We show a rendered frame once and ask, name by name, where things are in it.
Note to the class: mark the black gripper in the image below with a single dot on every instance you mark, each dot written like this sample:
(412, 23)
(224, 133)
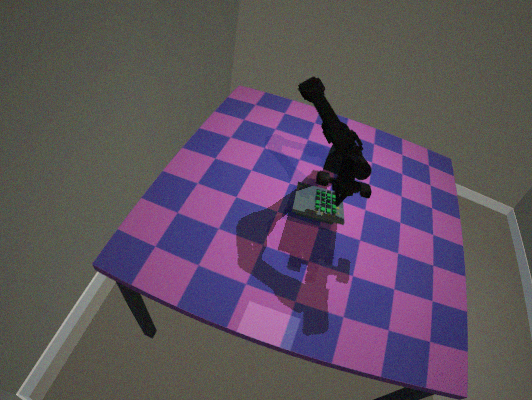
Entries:
(323, 178)

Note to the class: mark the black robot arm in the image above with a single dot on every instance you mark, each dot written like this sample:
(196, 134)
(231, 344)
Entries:
(342, 138)

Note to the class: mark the grey-green switch panel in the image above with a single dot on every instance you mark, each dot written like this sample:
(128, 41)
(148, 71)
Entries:
(318, 204)

